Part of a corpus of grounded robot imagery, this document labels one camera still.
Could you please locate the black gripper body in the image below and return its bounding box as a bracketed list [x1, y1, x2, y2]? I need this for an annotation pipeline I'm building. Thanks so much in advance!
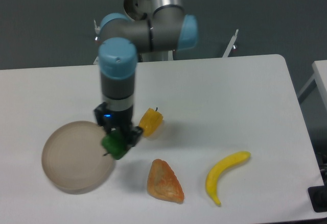
[94, 102, 133, 133]

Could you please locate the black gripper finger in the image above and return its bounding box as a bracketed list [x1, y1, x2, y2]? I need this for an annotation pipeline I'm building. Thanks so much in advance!
[101, 121, 114, 135]
[122, 126, 144, 152]

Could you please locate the green toy bell pepper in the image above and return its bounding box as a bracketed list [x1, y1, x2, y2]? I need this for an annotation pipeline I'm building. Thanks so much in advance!
[101, 130, 127, 160]

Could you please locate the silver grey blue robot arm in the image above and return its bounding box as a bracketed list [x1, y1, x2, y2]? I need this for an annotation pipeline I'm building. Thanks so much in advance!
[94, 0, 198, 158]

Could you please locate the yellow toy bell pepper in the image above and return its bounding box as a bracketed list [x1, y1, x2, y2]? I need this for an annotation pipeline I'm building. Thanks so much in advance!
[138, 108, 163, 137]

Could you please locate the beige round plate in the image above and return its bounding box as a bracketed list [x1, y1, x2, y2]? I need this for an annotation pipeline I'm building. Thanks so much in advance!
[41, 121, 115, 194]

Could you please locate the orange toy pastry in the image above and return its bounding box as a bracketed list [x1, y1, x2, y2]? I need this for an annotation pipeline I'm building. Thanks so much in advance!
[147, 159, 184, 204]

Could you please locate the yellow toy banana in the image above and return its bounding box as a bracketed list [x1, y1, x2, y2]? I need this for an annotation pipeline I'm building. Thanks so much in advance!
[205, 151, 251, 207]

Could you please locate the black device at table edge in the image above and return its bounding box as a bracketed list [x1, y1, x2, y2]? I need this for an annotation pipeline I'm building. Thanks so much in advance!
[308, 185, 326, 213]

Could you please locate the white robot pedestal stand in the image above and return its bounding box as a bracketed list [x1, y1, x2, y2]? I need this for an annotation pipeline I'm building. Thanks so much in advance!
[92, 0, 239, 64]

